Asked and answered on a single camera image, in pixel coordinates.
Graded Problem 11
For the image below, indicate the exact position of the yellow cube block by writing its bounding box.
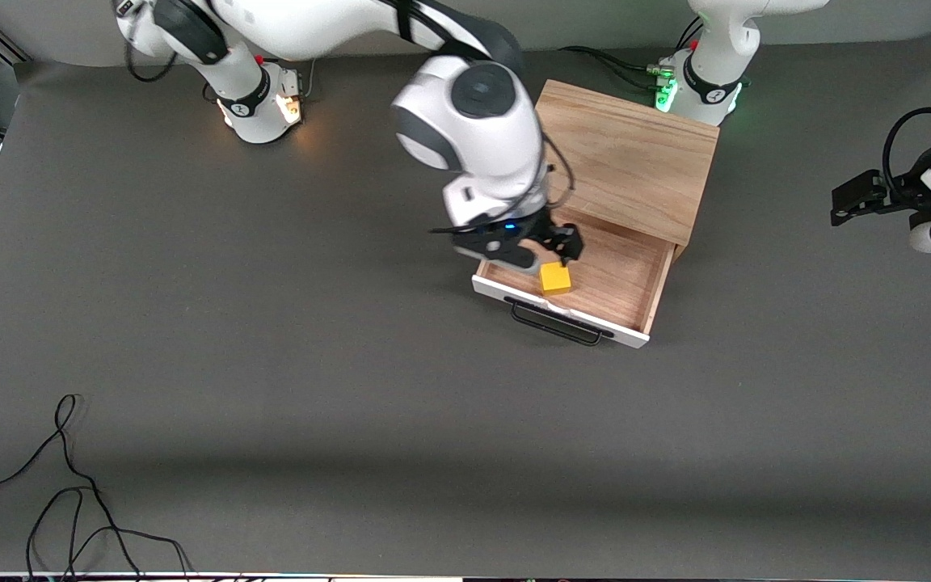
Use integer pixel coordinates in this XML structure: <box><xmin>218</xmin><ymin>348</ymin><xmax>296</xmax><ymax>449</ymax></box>
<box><xmin>538</xmin><ymin>261</ymin><xmax>574</xmax><ymax>296</ymax></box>

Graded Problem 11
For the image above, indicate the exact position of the white-fronted wooden drawer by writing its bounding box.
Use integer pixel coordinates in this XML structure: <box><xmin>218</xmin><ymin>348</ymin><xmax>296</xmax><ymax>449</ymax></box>
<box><xmin>471</xmin><ymin>206</ymin><xmax>677</xmax><ymax>350</ymax></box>

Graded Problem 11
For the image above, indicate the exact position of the black metal drawer handle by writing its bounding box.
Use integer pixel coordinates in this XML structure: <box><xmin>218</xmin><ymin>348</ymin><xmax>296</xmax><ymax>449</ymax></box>
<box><xmin>503</xmin><ymin>296</ymin><xmax>605</xmax><ymax>348</ymax></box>

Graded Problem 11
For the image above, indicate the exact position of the light wooden drawer cabinet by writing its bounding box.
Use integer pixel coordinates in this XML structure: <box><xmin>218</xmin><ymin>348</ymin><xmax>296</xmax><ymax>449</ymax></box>
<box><xmin>532</xmin><ymin>78</ymin><xmax>721</xmax><ymax>264</ymax></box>

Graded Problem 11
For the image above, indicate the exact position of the dark grey table mat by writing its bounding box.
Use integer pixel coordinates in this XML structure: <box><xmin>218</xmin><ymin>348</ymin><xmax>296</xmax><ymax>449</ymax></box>
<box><xmin>0</xmin><ymin>28</ymin><xmax>931</xmax><ymax>577</ymax></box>

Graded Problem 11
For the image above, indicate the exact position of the black left base cable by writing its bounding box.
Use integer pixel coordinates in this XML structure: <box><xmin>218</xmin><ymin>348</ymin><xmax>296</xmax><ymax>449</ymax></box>
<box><xmin>558</xmin><ymin>45</ymin><xmax>670</xmax><ymax>91</ymax></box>

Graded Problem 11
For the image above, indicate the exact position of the thin black loose cable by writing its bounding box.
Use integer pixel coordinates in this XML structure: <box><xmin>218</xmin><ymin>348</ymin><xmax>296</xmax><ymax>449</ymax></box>
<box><xmin>27</xmin><ymin>487</ymin><xmax>195</xmax><ymax>581</ymax></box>
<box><xmin>0</xmin><ymin>394</ymin><xmax>144</xmax><ymax>581</ymax></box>

